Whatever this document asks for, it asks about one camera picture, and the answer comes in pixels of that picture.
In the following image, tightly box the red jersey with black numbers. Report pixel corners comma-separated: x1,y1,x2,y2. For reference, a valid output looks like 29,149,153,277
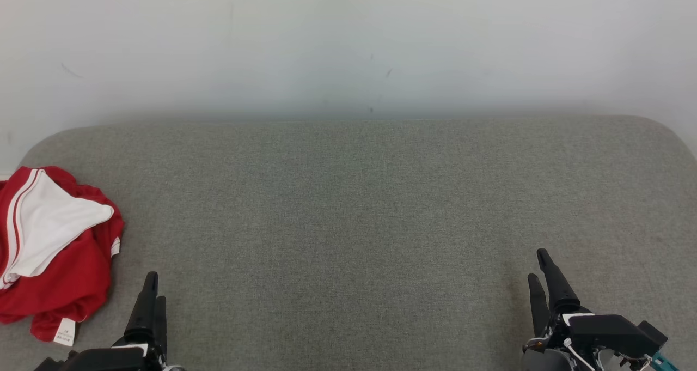
0,166,126,347

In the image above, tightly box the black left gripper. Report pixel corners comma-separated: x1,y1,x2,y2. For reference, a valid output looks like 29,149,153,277
33,272,169,371

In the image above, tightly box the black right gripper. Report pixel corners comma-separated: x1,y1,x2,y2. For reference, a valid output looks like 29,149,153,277
524,248,595,352

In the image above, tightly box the teal right camera connector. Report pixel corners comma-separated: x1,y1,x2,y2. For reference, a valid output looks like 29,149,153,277
651,351,680,371

